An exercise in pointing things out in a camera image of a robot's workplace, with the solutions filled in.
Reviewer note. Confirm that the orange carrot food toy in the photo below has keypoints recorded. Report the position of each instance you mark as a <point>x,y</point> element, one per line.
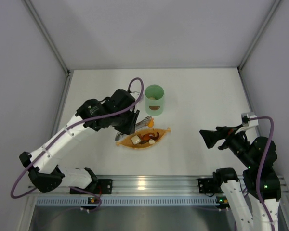
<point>151,123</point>

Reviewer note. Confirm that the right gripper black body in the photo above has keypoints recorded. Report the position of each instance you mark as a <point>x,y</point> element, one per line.
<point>223,137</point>

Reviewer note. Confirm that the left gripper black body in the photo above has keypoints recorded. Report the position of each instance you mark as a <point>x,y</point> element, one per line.
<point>133,122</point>

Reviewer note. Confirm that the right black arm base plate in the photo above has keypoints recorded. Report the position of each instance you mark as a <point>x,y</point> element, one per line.
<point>208,186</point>

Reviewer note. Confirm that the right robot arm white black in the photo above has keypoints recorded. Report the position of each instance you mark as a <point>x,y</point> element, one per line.
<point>261,181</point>

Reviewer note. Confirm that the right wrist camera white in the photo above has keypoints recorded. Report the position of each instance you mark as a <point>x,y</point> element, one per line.
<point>249,121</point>

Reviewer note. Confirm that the metal tongs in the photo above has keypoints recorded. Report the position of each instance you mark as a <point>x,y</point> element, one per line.
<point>143,123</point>

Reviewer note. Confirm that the brown food toy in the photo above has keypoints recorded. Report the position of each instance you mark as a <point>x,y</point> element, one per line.
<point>149,136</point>

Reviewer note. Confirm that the aluminium mounting rail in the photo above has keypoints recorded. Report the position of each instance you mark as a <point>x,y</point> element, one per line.
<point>153,185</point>

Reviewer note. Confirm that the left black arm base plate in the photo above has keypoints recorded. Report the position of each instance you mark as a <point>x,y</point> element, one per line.
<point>99,187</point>

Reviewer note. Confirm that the green cylindrical lunch container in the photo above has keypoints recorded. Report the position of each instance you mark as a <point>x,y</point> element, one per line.
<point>154,107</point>

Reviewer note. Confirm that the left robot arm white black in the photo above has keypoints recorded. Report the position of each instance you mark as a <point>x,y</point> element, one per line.
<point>42,164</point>

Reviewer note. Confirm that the aluminium frame post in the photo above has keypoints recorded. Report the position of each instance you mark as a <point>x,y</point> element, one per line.
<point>28,4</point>
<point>259,33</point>

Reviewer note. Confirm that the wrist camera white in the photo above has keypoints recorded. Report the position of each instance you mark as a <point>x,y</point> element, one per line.
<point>249,121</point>
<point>137,95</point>

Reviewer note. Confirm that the white cube food toy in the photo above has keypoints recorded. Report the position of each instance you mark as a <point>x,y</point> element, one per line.
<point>135,140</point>

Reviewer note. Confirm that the slotted grey cable duct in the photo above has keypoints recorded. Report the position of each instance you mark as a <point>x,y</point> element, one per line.
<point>129,201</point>

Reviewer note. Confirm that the orange boat-shaped woven tray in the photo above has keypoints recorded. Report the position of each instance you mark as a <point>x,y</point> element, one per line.
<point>126,142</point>

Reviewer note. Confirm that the left aluminium frame post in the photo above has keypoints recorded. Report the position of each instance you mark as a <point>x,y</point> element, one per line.
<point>28,4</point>

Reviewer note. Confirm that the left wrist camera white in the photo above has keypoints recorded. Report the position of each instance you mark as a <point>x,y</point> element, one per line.
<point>137,95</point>

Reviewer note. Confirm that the right aluminium frame post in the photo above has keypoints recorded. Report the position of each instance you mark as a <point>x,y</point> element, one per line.
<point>259,33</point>

